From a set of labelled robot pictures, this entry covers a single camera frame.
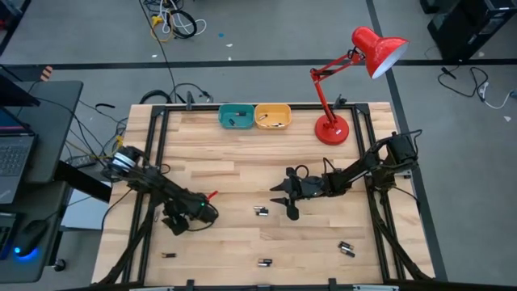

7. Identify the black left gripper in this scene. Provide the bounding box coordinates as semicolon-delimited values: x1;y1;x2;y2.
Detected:
161;192;220;238

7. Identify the black computer tower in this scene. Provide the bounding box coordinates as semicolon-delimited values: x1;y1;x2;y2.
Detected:
419;0;517;61

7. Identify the thick black cable loop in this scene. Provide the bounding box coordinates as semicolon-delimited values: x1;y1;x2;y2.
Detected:
139;82;214;105

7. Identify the white floor cable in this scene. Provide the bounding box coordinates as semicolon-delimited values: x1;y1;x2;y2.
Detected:
478;82;517;110
159;0;208;36

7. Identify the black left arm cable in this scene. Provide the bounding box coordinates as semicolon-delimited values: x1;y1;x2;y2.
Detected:
187;204;221;233

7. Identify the coiled black floor cable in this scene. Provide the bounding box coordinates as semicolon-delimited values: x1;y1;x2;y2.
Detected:
168;7;199;40

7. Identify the black aluminium table frame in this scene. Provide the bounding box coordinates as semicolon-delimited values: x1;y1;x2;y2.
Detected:
96;102;435;291

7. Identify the black floor cable with plug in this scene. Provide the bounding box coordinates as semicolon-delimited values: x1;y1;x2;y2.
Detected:
437;65;490;99

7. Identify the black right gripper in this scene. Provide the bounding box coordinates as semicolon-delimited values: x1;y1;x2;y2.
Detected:
269;167;330;221

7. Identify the black side desk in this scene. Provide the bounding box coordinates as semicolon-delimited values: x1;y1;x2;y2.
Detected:
0;79;85;284

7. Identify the black power strip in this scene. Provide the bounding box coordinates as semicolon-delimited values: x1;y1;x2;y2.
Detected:
66;155;98;169

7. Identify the red desk lamp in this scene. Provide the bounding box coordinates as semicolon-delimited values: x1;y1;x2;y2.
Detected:
309;26;410;146

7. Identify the teal plastic bin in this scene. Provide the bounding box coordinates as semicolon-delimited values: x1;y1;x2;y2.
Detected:
217;103;256;131

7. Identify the yellow floor cable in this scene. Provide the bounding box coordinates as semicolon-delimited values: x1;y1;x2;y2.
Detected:
149;14;175;44

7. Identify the black computer mouse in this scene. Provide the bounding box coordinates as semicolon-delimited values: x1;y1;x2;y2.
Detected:
13;219;50;259

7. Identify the long black floor cable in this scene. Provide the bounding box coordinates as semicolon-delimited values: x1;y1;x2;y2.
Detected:
138;0;179;104

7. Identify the yellow plastic bin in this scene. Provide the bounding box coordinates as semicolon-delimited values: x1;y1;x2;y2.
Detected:
254;103;292;131

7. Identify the grey laptop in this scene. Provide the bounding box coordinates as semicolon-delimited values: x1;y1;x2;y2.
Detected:
0;107;38;205

